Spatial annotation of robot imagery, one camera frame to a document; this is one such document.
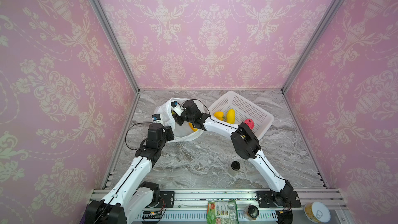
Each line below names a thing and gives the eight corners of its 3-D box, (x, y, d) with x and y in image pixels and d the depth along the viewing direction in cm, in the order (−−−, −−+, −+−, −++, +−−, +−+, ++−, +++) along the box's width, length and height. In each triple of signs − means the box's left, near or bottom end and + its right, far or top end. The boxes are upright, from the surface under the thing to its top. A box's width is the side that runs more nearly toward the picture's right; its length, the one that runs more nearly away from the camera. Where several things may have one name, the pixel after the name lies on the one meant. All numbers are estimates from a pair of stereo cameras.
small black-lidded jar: (228, 176, 83) (231, 170, 75) (227, 167, 86) (230, 161, 78) (237, 176, 83) (241, 170, 75) (236, 167, 86) (239, 160, 78)
